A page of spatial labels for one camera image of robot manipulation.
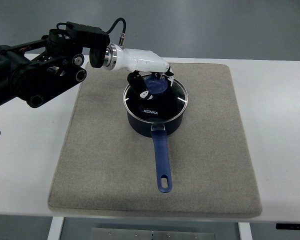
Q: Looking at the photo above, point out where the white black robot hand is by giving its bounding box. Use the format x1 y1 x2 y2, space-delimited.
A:
111 43 174 100

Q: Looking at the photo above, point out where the glass pot lid blue knob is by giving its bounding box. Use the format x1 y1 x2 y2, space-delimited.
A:
123 73 189 123

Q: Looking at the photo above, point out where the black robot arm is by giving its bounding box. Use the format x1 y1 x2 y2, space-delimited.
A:
0 17 127 108

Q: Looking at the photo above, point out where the beige fabric mat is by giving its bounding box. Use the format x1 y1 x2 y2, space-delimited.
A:
47 63 262 219

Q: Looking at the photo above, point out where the white table leg left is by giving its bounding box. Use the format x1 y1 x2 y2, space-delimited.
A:
47 216 65 240

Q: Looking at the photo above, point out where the white table leg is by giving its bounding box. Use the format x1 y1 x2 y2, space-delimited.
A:
47 216 65 240
238 222 253 240

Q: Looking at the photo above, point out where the white table leg right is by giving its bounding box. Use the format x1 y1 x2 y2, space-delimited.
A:
238 222 253 240

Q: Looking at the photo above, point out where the black table control panel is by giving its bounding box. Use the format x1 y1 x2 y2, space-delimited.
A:
275 223 300 231

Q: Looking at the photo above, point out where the dark blue saucepan blue handle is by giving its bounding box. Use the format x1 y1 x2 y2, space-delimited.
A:
127 110 184 193

